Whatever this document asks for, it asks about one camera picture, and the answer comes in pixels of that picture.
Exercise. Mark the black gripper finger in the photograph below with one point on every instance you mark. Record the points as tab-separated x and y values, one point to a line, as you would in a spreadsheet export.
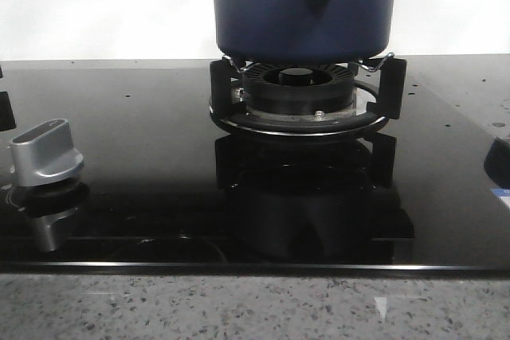
497	163

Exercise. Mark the dark blue cooking pot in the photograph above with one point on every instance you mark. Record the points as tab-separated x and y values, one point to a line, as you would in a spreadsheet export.
302	31

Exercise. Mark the black pot support grate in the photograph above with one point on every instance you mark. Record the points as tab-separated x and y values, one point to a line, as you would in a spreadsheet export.
379	85

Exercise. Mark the blue white cooktop sticker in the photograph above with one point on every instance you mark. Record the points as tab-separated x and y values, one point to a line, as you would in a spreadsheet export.
503	195

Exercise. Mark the black round gas burner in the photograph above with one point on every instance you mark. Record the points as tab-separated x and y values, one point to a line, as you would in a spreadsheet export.
282	92

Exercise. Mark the black glass gas cooktop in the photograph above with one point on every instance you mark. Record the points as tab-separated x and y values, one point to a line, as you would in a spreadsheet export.
164	191

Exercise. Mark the silver stove control knob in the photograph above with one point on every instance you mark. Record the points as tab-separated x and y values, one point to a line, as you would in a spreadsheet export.
45	154

